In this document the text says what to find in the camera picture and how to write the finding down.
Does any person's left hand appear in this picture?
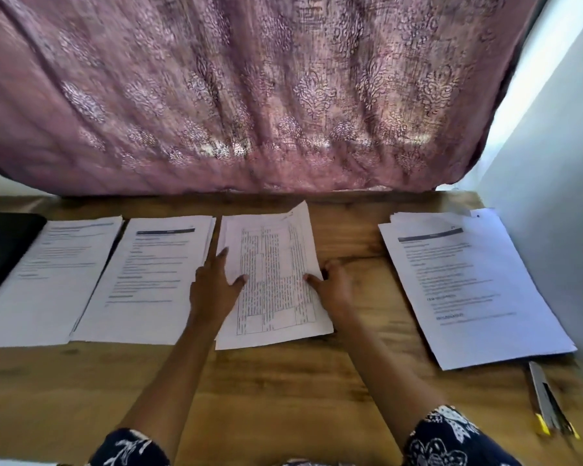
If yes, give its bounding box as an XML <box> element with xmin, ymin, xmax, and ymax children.
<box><xmin>189</xmin><ymin>247</ymin><xmax>247</xmax><ymax>331</ymax></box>

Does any person's right hand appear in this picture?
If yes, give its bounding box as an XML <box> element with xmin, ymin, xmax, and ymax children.
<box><xmin>304</xmin><ymin>261</ymin><xmax>361</xmax><ymax>331</ymax></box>

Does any table-print paper pile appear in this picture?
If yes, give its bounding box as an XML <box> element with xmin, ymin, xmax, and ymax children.
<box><xmin>216</xmin><ymin>201</ymin><xmax>336</xmax><ymax>351</ymax></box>

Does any dark-header text paper pile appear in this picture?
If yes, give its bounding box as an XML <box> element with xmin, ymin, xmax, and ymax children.
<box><xmin>71</xmin><ymin>215</ymin><xmax>217</xmax><ymax>346</ymax></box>

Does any grey-header text paper pile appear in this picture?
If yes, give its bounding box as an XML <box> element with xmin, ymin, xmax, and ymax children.
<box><xmin>0</xmin><ymin>216</ymin><xmax>124</xmax><ymax>350</ymax></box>

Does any black folder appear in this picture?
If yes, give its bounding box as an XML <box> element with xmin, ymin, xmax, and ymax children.
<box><xmin>0</xmin><ymin>211</ymin><xmax>48</xmax><ymax>311</ymax></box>

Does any person's right forearm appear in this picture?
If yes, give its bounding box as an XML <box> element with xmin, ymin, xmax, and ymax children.
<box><xmin>335</xmin><ymin>315</ymin><xmax>448</xmax><ymax>447</ymax></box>

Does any person's left forearm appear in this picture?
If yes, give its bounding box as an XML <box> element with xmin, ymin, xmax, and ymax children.
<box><xmin>117</xmin><ymin>320</ymin><xmax>220</xmax><ymax>452</ymax></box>

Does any pink patterned curtain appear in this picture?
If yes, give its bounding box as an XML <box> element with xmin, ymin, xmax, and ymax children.
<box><xmin>0</xmin><ymin>0</ymin><xmax>550</xmax><ymax>197</ymax></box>

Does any silver yellow black stapler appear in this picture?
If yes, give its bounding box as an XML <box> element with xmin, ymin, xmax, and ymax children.
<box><xmin>527</xmin><ymin>360</ymin><xmax>582</xmax><ymax>441</ymax></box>

